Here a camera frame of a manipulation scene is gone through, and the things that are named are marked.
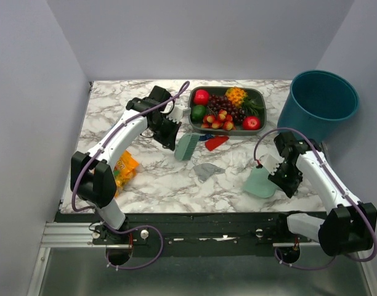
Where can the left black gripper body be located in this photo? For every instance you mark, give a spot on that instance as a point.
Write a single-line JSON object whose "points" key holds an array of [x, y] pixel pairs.
{"points": [[164, 130]]}

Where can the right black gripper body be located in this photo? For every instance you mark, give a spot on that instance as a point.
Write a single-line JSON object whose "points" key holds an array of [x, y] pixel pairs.
{"points": [[287, 176]]}

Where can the mint green hand brush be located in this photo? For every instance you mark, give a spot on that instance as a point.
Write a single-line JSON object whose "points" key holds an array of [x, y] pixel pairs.
{"points": [[186, 146]]}

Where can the mint green dustpan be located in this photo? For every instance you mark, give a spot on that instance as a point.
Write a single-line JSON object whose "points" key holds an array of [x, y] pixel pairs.
{"points": [[258, 184]]}

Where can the blue paper scrap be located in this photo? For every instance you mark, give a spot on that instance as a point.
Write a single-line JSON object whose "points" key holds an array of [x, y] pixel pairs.
{"points": [[205, 137]]}

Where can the red paper scrap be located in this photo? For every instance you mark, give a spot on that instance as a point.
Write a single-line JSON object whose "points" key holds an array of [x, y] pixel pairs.
{"points": [[214, 143]]}

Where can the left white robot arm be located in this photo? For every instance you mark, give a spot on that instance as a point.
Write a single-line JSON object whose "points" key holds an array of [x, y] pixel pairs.
{"points": [[92, 177]]}

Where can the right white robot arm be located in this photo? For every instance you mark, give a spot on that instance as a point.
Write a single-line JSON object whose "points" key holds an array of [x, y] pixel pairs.
{"points": [[349, 225]]}

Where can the green lime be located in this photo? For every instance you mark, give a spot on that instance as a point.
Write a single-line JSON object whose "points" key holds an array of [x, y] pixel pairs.
{"points": [[197, 113]]}

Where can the red apple back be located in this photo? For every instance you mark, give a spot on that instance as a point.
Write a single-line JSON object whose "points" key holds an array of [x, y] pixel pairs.
{"points": [[201, 97]]}

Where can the red apple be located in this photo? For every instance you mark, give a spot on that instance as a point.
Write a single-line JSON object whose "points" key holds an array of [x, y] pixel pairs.
{"points": [[201, 97], [251, 123]]}

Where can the grey fruit tray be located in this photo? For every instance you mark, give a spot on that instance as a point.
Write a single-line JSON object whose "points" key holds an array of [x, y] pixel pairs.
{"points": [[254, 105]]}

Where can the orange snack bag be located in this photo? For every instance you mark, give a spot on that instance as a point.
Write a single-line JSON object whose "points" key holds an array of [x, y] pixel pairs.
{"points": [[124, 171]]}

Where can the purple grape bunch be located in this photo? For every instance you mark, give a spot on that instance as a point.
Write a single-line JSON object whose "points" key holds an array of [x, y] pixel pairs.
{"points": [[221, 104]]}

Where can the red apple front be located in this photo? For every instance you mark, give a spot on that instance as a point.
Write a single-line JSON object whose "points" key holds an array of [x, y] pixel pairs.
{"points": [[251, 123]]}

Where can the teal plastic waste bin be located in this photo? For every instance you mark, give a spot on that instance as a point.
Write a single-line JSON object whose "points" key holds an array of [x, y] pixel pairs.
{"points": [[318, 103]]}

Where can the orange pineapple toy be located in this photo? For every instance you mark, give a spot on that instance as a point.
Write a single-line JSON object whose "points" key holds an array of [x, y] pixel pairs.
{"points": [[236, 96]]}

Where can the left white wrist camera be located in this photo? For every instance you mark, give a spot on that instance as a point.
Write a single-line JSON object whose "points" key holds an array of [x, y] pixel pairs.
{"points": [[178, 112]]}

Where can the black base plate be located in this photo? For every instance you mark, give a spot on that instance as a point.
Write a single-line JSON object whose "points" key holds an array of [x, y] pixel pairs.
{"points": [[219, 223]]}

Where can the aluminium rail frame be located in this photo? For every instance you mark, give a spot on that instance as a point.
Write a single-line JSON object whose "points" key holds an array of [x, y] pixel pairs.
{"points": [[65, 237]]}

